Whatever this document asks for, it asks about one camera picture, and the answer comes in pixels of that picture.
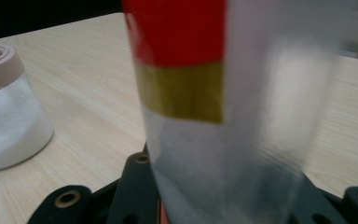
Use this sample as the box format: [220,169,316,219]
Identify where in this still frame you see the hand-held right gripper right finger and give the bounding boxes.
[287,174,350,224]

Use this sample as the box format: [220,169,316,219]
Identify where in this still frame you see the glass jar with beige collar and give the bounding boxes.
[0,43,55,173]

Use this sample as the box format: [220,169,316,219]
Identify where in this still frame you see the clear bottle with red label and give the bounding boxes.
[121,0,349,224]

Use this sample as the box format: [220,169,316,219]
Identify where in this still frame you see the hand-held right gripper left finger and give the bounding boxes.
[105,151,163,224]

